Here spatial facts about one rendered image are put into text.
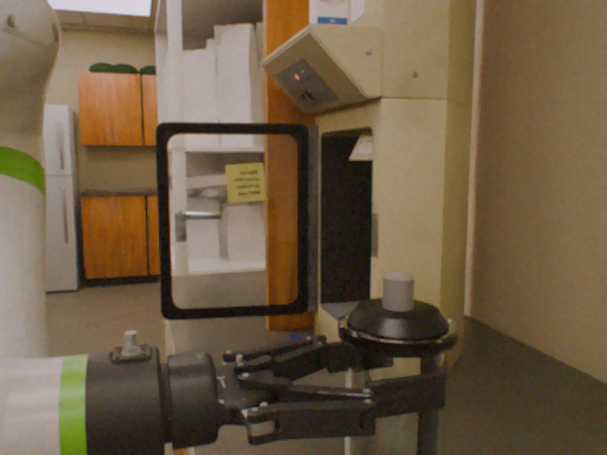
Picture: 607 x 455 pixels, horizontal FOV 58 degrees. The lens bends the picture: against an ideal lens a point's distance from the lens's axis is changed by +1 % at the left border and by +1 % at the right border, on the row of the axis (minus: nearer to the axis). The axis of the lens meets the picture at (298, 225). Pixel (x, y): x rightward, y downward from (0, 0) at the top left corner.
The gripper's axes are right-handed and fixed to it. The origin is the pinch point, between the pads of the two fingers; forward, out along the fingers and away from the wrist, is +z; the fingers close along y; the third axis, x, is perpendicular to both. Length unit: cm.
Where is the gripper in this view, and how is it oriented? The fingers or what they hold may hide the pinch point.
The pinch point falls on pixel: (391, 371)
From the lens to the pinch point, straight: 52.9
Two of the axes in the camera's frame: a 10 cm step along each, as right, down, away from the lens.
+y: -2.8, -1.3, 9.5
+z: 9.6, -0.5, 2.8
